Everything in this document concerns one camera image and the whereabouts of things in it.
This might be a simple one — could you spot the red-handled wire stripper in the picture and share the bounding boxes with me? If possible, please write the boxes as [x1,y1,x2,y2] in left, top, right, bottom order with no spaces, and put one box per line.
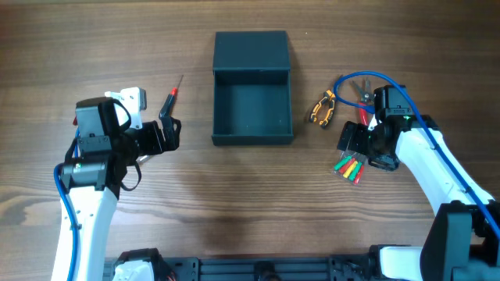
[351,77,374,126]

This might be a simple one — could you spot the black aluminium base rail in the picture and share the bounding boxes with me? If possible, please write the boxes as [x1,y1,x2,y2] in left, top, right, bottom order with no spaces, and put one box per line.
[103,247,427,281]

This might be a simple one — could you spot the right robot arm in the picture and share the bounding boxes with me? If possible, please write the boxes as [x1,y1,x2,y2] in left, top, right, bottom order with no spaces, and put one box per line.
[337,86,499,280]

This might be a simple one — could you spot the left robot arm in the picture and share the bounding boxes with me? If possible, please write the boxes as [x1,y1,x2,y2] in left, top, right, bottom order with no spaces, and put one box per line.
[52,96,181,280]

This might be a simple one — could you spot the right blue cable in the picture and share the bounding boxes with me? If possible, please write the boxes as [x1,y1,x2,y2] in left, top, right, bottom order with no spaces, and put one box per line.
[333,70,500,240]

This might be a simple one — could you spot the clear pack of colourful screwdrivers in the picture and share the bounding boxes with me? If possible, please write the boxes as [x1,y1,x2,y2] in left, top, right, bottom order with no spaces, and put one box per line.
[333,150,368,186]

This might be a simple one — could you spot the dark green open box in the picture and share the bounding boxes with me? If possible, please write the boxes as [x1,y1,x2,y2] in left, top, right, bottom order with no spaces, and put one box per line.
[212,30,294,146]

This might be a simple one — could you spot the orange black long-nose pliers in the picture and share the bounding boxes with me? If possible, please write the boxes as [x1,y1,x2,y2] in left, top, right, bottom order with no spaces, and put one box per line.
[308,90,336,129]

